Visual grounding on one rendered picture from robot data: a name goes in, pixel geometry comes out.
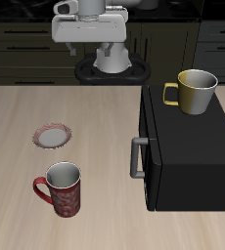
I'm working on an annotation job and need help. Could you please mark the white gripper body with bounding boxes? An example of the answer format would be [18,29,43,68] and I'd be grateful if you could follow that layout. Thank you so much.
[51,13,128,44]

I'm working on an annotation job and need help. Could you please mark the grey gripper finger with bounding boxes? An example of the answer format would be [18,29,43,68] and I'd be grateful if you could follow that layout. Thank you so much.
[66,42,78,57]
[103,42,116,57]

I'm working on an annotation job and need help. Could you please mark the red rimmed fluted plate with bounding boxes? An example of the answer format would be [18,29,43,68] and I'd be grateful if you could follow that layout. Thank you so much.
[31,122,73,150]

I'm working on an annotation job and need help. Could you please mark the yellow and grey mug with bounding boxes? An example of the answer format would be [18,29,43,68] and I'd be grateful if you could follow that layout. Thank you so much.
[162,68,219,116]

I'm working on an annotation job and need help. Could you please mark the red patterned mug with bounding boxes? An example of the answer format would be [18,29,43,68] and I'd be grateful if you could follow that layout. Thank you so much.
[32,160,82,219]

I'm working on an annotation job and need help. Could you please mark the dark kitchen cupboards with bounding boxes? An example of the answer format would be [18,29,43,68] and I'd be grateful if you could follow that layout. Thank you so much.
[0,0,225,87]

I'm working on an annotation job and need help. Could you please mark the black microwave oven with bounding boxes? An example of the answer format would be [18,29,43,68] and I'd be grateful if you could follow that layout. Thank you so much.
[129,83,225,213]

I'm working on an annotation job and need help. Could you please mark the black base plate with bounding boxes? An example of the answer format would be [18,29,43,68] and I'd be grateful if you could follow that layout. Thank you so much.
[73,52,152,83]

